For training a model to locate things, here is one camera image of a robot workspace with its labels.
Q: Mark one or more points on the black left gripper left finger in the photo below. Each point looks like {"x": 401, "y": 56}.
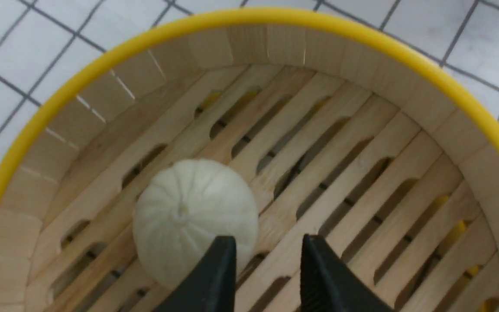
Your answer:
{"x": 211, "y": 286}

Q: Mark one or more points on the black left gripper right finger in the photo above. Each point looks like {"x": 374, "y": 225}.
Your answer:
{"x": 328, "y": 285}

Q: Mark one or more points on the white steamed bun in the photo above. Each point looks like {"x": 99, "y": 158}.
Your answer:
{"x": 181, "y": 211}

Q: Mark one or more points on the bamboo steamer basket yellow rim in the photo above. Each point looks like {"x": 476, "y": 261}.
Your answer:
{"x": 338, "y": 130}

